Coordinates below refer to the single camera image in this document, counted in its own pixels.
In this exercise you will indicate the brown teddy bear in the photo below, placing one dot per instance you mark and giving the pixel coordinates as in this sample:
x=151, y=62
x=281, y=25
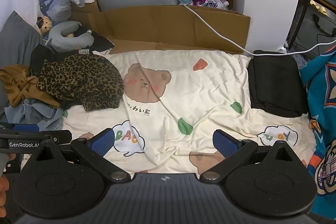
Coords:
x=46, y=26

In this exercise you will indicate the clear plastic bag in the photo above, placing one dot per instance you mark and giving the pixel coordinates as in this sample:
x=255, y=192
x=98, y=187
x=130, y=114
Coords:
x=59, y=10

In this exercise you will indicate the teal printed blanket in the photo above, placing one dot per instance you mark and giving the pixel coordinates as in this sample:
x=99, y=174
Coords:
x=320, y=87

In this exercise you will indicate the brown garment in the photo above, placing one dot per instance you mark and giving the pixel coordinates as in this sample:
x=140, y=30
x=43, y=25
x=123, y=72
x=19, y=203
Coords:
x=18, y=85

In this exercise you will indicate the cream bear print blanket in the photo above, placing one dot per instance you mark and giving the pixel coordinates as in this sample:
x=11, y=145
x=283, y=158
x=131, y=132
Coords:
x=197, y=98

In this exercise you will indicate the person's left hand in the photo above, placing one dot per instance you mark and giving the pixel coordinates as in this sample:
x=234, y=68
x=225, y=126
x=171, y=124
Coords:
x=4, y=187

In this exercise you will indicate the crumpled black garment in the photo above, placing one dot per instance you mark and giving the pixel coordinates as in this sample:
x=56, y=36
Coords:
x=39, y=56

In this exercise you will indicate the flattened brown cardboard box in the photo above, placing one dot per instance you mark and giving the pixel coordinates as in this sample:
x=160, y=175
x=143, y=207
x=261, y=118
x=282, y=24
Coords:
x=162, y=27

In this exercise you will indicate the grey neck pillow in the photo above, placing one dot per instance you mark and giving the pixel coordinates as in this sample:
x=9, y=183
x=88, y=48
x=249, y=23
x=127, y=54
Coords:
x=56, y=35

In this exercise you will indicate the black cloth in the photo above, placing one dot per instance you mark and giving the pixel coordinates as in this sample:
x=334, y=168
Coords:
x=99, y=41

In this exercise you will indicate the blue denim garment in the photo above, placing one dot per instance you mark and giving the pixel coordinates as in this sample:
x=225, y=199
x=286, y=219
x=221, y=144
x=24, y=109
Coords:
x=39, y=113

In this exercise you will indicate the grey bag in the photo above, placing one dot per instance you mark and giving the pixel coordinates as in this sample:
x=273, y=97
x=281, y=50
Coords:
x=315, y=32

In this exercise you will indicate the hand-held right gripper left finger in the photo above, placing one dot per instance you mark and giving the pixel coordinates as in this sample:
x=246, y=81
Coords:
x=101, y=144

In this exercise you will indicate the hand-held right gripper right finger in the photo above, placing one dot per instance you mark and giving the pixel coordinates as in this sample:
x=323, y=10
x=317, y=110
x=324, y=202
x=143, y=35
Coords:
x=225, y=144

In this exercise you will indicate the folded black garment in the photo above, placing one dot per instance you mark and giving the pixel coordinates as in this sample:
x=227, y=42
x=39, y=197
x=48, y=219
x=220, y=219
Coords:
x=275, y=85

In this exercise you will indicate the leopard print garment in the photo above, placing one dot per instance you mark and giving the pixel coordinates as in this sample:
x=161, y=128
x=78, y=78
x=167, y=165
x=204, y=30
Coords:
x=78, y=79

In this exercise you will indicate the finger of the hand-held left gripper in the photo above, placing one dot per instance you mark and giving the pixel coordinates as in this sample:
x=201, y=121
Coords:
x=26, y=128

